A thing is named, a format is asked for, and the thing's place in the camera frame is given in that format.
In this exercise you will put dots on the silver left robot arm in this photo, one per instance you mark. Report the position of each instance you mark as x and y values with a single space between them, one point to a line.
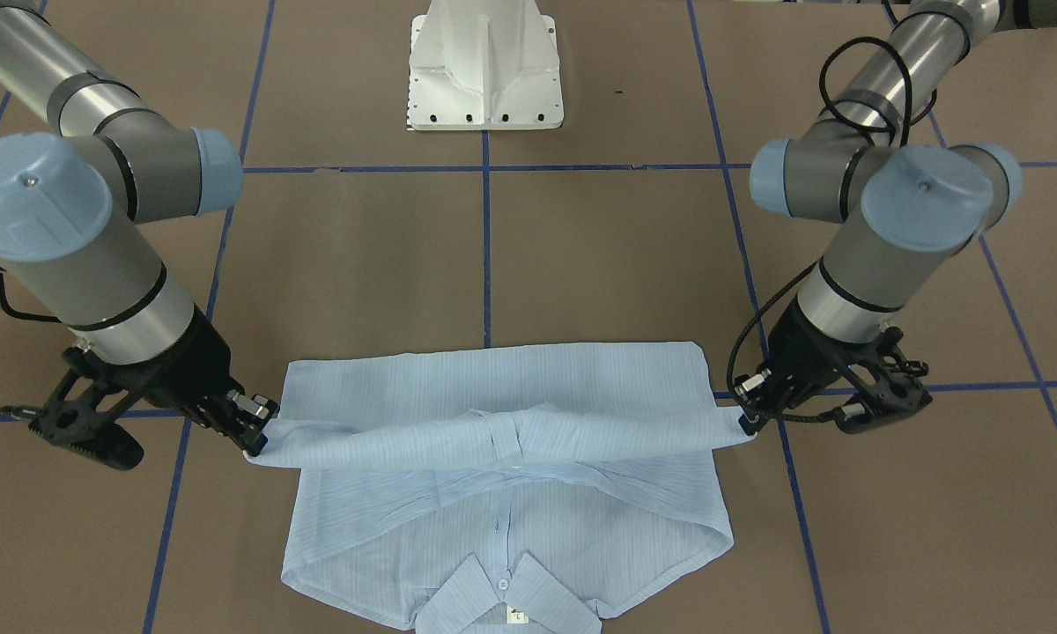
902 209

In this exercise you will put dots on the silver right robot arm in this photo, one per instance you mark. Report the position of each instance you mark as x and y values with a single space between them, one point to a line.
71 200

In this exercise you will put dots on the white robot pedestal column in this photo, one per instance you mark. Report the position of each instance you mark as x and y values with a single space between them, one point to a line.
484 66

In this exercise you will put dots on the light blue button shirt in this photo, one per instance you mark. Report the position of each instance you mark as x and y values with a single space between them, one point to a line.
540 489

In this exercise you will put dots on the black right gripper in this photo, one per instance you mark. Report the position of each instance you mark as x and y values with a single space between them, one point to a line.
192 364

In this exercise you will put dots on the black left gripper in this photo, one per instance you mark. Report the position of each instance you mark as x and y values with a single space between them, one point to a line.
795 350

